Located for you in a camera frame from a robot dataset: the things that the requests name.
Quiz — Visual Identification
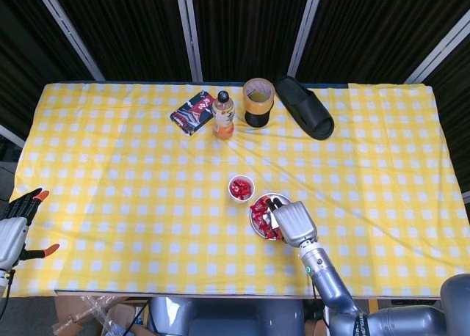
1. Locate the black printed strap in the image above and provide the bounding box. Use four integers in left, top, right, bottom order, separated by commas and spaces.
351, 311, 371, 336

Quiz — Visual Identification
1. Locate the orange drink bottle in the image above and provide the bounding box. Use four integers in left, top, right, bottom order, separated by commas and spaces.
211, 90, 236, 140

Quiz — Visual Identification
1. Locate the clear plastic wrap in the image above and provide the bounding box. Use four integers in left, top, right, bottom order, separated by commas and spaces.
75, 294, 124, 336

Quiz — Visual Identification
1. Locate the black curtain panel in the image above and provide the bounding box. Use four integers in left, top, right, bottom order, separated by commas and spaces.
190, 0, 313, 82
47, 0, 194, 82
422, 38, 470, 196
0, 0, 93, 131
296, 0, 470, 84

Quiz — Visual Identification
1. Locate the white paper cup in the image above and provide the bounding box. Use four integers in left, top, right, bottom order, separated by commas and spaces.
227, 174, 256, 204

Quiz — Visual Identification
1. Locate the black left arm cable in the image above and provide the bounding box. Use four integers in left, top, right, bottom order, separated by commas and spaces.
0, 269, 15, 315

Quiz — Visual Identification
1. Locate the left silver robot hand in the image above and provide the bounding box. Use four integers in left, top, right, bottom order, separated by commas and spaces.
0, 187, 61, 271

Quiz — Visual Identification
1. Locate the large brown cardboard box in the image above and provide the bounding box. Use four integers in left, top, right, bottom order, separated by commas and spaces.
51, 295, 150, 336

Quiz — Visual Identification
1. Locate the yellow white checkered tablecloth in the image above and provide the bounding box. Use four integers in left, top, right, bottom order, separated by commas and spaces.
7, 81, 470, 299

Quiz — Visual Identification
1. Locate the yellowish packing tape roll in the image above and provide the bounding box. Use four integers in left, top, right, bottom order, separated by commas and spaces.
242, 78, 276, 114

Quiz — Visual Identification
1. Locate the black rubber slipper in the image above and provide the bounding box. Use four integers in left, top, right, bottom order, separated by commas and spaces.
274, 75, 336, 142

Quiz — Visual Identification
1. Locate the round steel plate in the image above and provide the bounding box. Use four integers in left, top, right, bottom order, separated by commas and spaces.
249, 192, 299, 241

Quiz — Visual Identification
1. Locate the small brown cardboard box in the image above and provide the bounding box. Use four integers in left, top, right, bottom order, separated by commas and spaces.
304, 319, 328, 336

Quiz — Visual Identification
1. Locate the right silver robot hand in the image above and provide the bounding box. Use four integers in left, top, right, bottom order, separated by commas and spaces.
267, 198, 319, 249

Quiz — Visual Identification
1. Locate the grey robot torso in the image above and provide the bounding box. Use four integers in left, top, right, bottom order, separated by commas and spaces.
148, 296, 306, 336

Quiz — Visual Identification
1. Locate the dark blue red snack box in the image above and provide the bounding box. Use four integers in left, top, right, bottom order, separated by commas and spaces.
170, 90, 217, 137

